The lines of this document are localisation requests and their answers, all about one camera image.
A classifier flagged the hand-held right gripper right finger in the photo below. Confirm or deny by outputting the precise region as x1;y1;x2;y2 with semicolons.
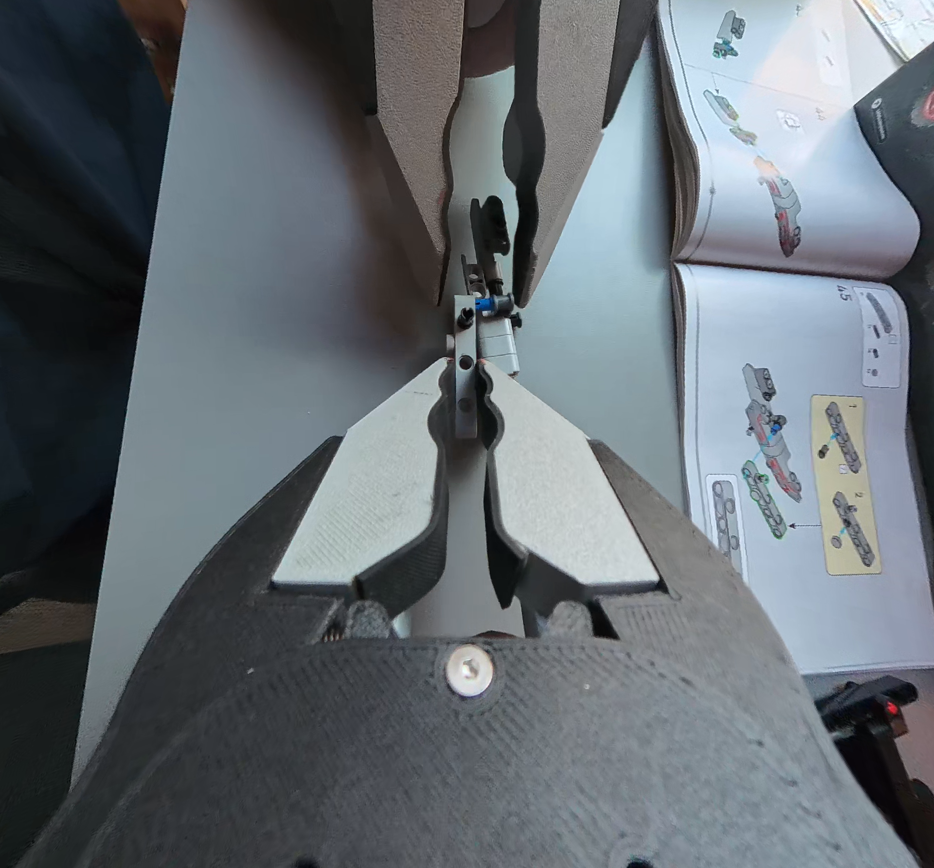
476;359;665;611

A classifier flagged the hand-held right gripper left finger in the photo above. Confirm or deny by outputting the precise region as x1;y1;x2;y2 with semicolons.
269;357;455;620

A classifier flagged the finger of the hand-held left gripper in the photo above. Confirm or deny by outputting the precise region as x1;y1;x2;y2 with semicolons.
369;0;468;302
502;0;629;302

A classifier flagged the grey lego beam with pins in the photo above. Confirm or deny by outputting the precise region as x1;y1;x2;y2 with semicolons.
445;295;483;440

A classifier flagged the grey technic sub-assembly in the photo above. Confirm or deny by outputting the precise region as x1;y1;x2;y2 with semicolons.
461;195;528;376

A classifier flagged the lego instruction booklet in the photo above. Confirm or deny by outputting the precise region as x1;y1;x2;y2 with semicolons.
655;0;922;675

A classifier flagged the dark printed lego set box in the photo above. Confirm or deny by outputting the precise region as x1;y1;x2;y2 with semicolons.
852;44;934;300

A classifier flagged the black stand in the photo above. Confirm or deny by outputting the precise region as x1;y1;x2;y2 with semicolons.
812;674;934;854

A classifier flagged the person's dark blue clothing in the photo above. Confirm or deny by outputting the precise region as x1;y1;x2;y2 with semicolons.
0;0;172;592

